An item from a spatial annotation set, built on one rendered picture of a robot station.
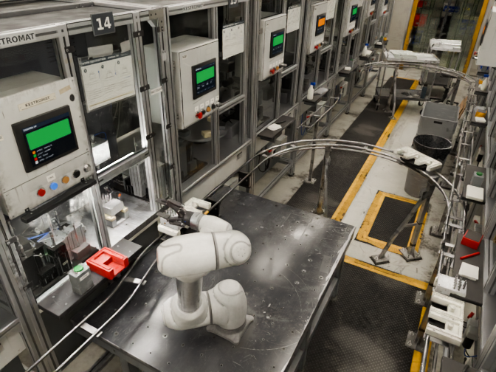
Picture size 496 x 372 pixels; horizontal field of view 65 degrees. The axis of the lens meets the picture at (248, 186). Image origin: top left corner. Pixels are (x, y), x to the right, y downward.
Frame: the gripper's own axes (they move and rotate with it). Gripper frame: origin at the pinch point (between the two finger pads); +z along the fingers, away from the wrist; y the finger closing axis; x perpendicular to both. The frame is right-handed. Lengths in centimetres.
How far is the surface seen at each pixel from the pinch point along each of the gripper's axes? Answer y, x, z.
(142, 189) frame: -14.4, -26.0, 38.0
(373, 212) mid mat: -111, -224, -80
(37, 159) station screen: 45, 47, 18
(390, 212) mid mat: -111, -231, -96
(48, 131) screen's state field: 54, 39, 18
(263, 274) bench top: -44, -24, -49
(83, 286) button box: -17, 48, 8
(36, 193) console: 30, 50, 20
